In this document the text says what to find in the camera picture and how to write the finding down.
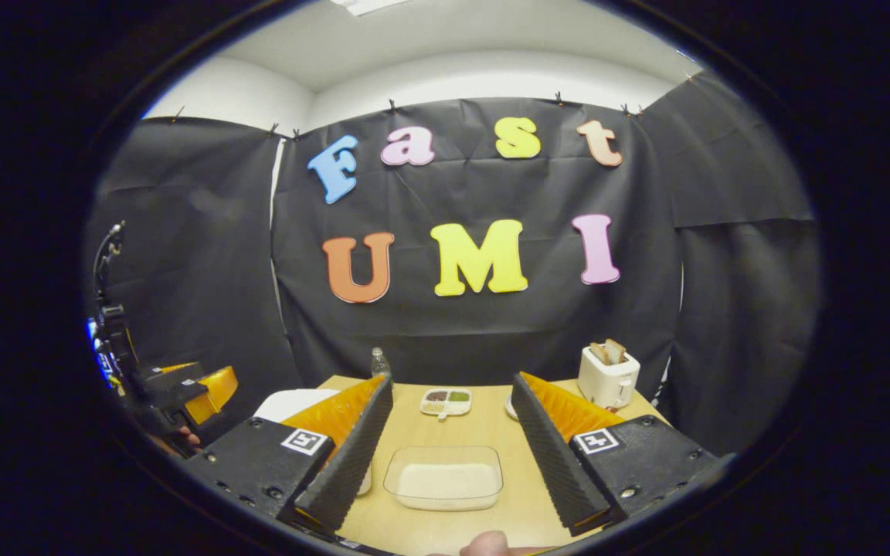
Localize black backdrop cloth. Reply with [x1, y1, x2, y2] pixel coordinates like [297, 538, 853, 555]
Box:
[82, 69, 824, 456]

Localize white rice cooker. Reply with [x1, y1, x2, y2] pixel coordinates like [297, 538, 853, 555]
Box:
[254, 388, 373, 497]

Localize white divided dish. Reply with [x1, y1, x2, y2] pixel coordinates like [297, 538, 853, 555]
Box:
[420, 388, 473, 419]

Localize black cable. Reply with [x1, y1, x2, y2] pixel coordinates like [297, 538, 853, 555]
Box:
[92, 220, 127, 306]

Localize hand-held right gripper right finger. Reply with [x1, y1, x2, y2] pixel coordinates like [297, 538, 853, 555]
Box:
[511, 373, 737, 538]

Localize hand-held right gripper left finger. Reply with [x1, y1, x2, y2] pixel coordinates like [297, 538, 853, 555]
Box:
[182, 376, 394, 539]

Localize white toaster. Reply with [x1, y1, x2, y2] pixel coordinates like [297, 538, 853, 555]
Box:
[578, 340, 641, 410]

